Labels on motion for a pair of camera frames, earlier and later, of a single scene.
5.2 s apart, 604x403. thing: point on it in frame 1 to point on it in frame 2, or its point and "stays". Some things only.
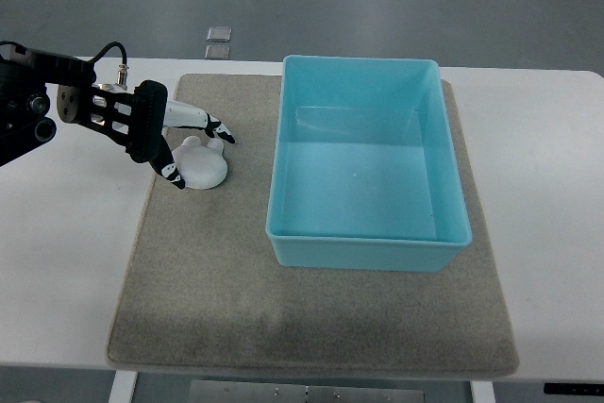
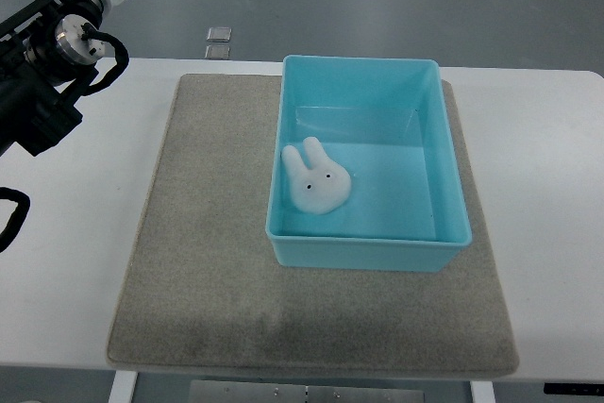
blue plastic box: x=364 y=169 stays
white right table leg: x=482 y=392 stays
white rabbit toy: x=200 y=167 to x=321 y=187
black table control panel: x=589 y=389 stays
